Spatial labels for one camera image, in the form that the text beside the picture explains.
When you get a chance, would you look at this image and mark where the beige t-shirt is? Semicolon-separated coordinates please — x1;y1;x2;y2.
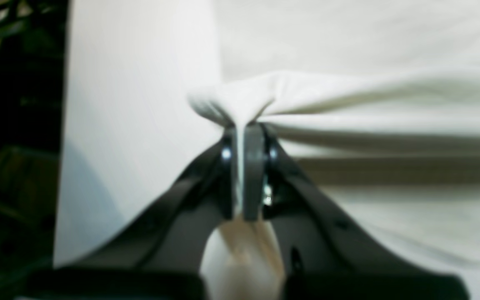
189;0;480;300

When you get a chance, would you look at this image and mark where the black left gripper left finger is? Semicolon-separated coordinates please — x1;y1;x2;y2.
25;127;236;300

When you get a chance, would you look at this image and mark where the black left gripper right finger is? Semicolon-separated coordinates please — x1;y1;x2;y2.
243;123;469;300

